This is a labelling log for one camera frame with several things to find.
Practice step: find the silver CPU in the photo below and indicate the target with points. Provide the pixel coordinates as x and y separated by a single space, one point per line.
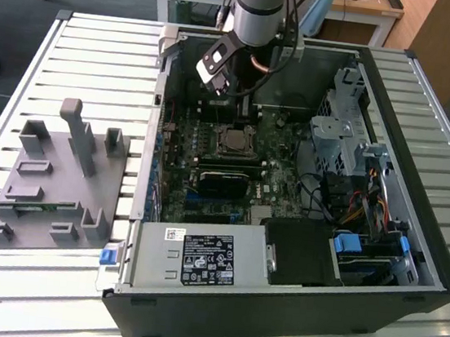
234 140

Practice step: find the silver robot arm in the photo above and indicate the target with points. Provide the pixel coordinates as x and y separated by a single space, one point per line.
255 20

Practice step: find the CPU socket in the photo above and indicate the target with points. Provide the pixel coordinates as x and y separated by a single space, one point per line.
218 143

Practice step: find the metal locking lever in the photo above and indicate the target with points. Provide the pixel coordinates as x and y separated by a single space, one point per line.
216 116

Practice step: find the green RAM stick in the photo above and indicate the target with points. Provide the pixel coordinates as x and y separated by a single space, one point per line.
49 207
229 164

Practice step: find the green motherboard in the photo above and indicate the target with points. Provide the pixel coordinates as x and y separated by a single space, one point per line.
278 171

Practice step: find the graphics card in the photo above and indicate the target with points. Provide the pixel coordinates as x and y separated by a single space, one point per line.
223 184

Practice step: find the silver metal drive cage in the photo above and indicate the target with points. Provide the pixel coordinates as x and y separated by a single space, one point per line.
328 148

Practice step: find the pale blue teach pendant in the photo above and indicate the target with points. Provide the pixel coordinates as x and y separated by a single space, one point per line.
318 7

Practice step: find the silver heat sink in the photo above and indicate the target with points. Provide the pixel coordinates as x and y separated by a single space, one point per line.
260 215

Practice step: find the silver power supply unit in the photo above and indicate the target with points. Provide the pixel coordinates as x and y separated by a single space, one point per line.
149 249

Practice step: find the blue disk carrier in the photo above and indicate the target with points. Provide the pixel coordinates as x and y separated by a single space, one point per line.
347 244

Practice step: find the grey parts rack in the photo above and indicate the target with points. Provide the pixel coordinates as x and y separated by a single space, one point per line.
63 181

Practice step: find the blue case latch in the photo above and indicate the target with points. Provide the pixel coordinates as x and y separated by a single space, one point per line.
108 257

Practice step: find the hard disk drive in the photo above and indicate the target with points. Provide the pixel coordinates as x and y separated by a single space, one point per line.
369 268

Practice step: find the blue plastic clip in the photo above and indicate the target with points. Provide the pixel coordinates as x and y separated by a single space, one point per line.
404 246

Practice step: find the black PC case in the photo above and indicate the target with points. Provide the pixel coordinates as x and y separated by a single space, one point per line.
231 321

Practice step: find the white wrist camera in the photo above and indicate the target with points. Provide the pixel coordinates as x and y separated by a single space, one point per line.
210 70

